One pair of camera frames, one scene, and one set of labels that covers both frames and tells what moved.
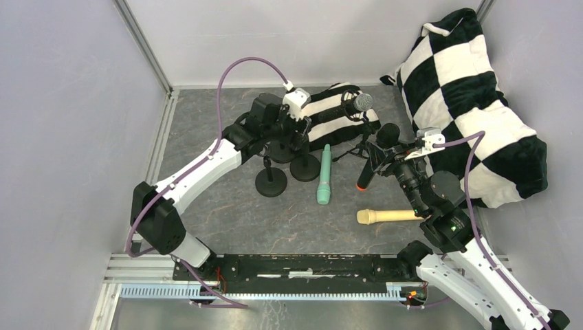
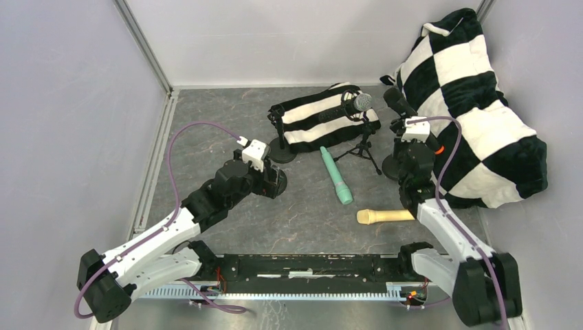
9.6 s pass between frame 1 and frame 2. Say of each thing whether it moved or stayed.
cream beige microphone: stayed
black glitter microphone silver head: stayed
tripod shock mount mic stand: stayed
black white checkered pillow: stayed
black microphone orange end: moved
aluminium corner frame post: stayed
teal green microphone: moved
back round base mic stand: stayed
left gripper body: moved
